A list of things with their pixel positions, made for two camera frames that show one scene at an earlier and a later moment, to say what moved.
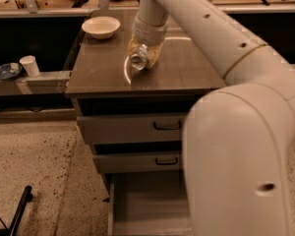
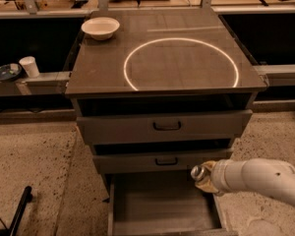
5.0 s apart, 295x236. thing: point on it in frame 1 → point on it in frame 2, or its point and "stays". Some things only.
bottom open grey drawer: (148, 204) stays
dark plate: (7, 71) stays
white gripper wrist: (149, 34) → (218, 177)
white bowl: (101, 28) stays
